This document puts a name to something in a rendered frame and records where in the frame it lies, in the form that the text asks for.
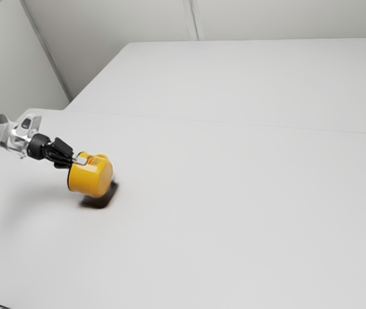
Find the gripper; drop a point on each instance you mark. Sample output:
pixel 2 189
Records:
pixel 37 146

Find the yellow mug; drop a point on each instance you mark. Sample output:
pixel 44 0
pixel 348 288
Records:
pixel 92 177

